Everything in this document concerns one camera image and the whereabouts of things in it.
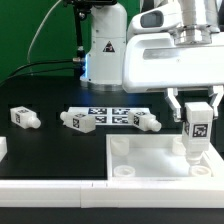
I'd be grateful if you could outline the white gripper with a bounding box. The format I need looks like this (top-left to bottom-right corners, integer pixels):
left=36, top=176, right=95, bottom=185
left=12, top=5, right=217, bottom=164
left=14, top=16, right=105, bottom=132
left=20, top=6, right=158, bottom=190
left=122, top=6, right=224, bottom=122

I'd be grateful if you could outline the white square table top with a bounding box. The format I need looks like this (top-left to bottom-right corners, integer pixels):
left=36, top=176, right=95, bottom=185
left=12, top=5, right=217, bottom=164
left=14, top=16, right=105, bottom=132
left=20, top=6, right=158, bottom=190
left=106, top=134, right=214, bottom=180

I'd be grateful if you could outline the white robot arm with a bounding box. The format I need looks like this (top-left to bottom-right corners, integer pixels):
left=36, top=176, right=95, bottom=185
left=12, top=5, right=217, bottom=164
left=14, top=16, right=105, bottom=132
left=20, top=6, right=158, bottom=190
left=81, top=0, right=224, bottom=121

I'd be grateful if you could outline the white sheet with tags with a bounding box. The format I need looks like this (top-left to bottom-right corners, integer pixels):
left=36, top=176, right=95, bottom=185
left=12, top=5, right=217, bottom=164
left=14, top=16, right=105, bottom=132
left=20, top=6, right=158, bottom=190
left=67, top=106, right=151, bottom=126

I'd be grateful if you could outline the white block left edge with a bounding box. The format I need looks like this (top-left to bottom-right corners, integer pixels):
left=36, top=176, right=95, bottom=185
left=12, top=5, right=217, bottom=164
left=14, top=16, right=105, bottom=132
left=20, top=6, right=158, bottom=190
left=0, top=137, right=7, bottom=162

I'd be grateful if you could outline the white fence wall rail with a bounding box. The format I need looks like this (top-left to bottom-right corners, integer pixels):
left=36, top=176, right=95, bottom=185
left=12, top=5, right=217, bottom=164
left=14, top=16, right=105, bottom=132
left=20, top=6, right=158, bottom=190
left=0, top=137, right=224, bottom=208

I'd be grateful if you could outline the black camera pole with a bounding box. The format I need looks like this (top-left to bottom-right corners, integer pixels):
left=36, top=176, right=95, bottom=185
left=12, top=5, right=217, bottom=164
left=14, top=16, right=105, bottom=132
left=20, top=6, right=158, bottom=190
left=63, top=0, right=118, bottom=68

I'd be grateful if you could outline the grey cable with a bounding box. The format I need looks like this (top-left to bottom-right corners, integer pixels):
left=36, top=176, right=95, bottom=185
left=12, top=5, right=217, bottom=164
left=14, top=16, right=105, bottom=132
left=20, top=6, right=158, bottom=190
left=26, top=0, right=64, bottom=64

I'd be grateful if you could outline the black cable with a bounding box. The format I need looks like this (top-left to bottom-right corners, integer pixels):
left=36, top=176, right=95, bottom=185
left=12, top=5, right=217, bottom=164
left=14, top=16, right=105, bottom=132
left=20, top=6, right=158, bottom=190
left=0, top=59, right=83, bottom=87

